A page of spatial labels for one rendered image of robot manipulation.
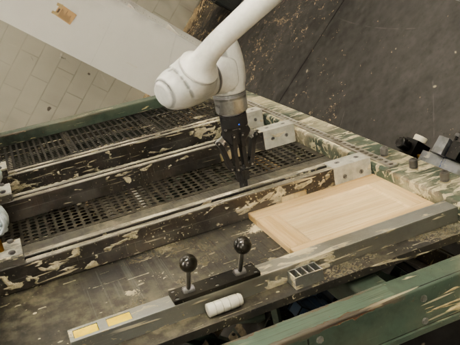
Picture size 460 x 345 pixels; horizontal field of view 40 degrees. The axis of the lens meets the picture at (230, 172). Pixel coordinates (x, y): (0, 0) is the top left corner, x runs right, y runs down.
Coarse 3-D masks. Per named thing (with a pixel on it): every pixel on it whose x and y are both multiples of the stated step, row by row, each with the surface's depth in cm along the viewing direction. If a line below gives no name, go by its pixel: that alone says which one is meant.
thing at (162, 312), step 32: (384, 224) 150; (416, 224) 149; (448, 224) 153; (288, 256) 142; (320, 256) 141; (352, 256) 144; (224, 288) 134; (256, 288) 137; (96, 320) 130; (128, 320) 128; (160, 320) 130
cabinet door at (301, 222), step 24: (312, 192) 179; (336, 192) 176; (360, 192) 175; (384, 192) 171; (408, 192) 169; (264, 216) 169; (288, 216) 168; (312, 216) 165; (336, 216) 163; (360, 216) 161; (384, 216) 158; (288, 240) 154; (312, 240) 152
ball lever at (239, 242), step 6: (240, 240) 128; (246, 240) 128; (234, 246) 128; (240, 246) 127; (246, 246) 128; (240, 252) 128; (246, 252) 128; (240, 258) 132; (240, 264) 134; (234, 270) 136; (240, 270) 136
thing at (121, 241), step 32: (352, 160) 183; (256, 192) 173; (288, 192) 176; (0, 224) 151; (128, 224) 166; (160, 224) 164; (192, 224) 168; (224, 224) 171; (0, 256) 151; (32, 256) 158; (64, 256) 157; (96, 256) 160; (128, 256) 164; (0, 288) 153
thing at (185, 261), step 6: (180, 258) 125; (186, 258) 124; (192, 258) 125; (180, 264) 125; (186, 264) 124; (192, 264) 124; (186, 270) 124; (192, 270) 125; (186, 276) 129; (186, 282) 131; (186, 288) 132; (192, 288) 133
